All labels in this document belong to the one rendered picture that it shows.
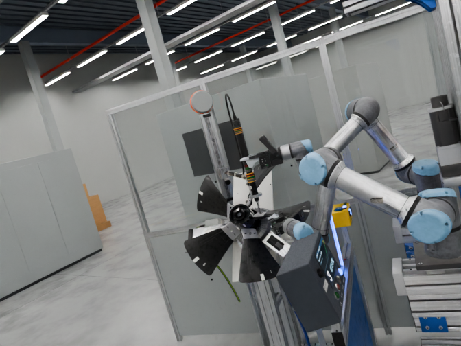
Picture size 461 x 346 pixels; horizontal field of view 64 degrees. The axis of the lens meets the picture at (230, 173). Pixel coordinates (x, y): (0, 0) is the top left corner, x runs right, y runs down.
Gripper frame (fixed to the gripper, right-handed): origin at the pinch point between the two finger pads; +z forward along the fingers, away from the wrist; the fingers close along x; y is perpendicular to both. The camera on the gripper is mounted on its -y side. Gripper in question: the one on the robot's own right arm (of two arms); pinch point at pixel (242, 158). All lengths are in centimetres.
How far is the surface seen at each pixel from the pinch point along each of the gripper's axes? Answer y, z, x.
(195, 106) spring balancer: -36, 33, 59
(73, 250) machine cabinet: 128, 411, 388
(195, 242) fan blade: 37, 35, -5
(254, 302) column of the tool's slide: 111, 29, 63
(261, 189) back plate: 24.5, -0.6, 34.7
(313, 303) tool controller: 36, -25, -88
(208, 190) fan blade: 14.6, 26.5, 14.4
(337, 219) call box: 46, -40, 15
